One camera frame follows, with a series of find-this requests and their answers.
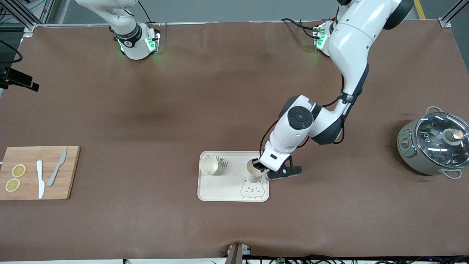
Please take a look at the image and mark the white IKEA cup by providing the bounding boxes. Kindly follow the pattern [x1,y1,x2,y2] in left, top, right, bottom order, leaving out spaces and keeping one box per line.
[200,155,219,176]
[246,159,265,183]

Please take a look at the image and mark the cream bear print tray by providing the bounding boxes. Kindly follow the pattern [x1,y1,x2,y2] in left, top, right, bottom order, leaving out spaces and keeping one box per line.
[197,151,270,202]

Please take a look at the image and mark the brown table cover mat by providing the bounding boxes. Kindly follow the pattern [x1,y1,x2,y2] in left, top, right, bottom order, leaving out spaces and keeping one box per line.
[0,20,469,261]

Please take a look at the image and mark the grey plastic knife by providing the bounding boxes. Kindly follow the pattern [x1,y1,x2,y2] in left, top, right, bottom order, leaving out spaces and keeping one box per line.
[47,148,68,187]

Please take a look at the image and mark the white plastic knife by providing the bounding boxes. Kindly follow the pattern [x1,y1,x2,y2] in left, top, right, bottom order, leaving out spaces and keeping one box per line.
[36,160,45,199]

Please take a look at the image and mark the wooden cutting board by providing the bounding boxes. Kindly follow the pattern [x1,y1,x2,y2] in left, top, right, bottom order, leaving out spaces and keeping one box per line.
[0,146,81,201]

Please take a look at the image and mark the grey-green electric cooking pot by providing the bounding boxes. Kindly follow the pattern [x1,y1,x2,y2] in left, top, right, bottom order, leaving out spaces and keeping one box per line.
[397,106,469,179]

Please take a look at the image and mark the glass pot lid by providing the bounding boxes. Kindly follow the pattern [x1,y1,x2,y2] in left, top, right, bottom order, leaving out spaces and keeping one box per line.
[415,112,469,169]

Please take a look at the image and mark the aluminium frame post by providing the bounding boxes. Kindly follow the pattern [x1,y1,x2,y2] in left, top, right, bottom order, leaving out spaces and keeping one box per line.
[0,0,55,37]
[439,0,469,28]

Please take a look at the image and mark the aluminium table edge rail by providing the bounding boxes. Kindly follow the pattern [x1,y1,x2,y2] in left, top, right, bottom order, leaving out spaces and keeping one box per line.
[35,21,337,28]

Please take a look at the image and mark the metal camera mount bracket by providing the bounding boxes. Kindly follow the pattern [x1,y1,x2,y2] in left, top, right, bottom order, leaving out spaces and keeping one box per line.
[225,243,252,264]

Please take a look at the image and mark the black left arm base cables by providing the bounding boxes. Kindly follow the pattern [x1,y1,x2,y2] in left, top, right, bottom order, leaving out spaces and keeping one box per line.
[281,18,320,39]

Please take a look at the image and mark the black right arm base cable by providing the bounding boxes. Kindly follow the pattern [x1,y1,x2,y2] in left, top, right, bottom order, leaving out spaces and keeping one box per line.
[136,0,162,26]

